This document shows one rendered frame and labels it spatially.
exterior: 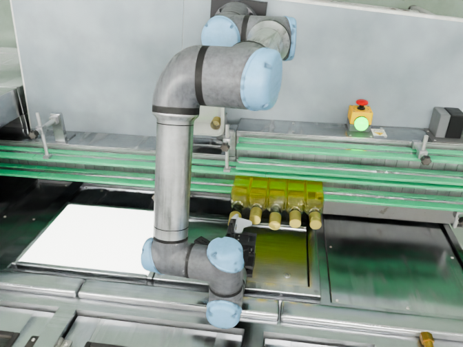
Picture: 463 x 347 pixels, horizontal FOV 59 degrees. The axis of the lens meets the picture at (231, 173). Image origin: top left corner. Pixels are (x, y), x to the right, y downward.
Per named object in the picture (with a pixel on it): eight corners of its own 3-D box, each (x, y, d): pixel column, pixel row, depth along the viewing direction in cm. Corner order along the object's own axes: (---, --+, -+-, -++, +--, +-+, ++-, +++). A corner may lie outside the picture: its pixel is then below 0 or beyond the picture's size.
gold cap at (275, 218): (269, 221, 122) (268, 230, 118) (269, 211, 120) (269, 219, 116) (280, 222, 122) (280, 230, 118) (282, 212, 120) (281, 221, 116)
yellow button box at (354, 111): (346, 123, 145) (348, 131, 138) (349, 102, 141) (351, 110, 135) (366, 124, 144) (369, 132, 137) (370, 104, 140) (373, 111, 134)
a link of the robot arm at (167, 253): (139, 38, 76) (134, 281, 86) (196, 41, 74) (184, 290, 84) (162, 45, 87) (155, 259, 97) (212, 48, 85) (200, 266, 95)
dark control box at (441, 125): (427, 127, 141) (435, 137, 134) (433, 105, 138) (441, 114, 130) (453, 129, 140) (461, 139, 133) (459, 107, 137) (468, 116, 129)
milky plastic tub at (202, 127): (181, 124, 153) (176, 133, 146) (178, 65, 143) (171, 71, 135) (227, 127, 151) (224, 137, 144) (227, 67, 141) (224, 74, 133)
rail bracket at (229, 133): (225, 160, 143) (220, 178, 132) (225, 116, 135) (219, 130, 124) (234, 161, 143) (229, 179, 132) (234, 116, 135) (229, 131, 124)
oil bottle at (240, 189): (237, 178, 147) (229, 211, 128) (238, 164, 144) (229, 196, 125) (253, 180, 146) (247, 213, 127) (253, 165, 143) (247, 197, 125)
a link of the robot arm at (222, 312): (240, 306, 85) (240, 334, 89) (246, 270, 94) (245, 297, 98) (203, 302, 86) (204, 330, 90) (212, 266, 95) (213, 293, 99)
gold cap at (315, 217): (307, 212, 121) (308, 220, 117) (320, 210, 120) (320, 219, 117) (310, 222, 123) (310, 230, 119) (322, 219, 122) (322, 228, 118)
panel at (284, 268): (67, 208, 151) (12, 270, 122) (66, 201, 150) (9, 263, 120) (315, 229, 140) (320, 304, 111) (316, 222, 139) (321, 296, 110)
